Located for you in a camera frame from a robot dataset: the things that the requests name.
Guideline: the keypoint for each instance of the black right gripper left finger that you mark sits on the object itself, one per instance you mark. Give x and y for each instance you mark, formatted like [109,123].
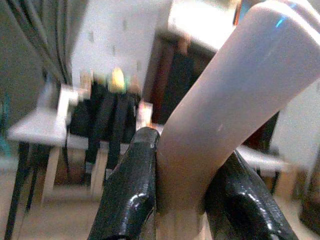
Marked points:
[130,190]

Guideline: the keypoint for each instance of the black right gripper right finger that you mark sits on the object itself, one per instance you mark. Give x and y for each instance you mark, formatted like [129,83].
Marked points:
[245,207]

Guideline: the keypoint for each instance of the black backpack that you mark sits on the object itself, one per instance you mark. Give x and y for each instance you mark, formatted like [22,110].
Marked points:
[105,117]

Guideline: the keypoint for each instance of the white table with black legs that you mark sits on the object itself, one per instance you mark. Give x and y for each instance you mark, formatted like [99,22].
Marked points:
[40,130]

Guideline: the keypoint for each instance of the yellow bottle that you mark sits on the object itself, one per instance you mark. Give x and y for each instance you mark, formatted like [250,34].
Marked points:
[118,80]

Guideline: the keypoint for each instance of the grey curtain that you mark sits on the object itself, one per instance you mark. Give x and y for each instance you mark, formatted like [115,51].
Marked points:
[32,37]

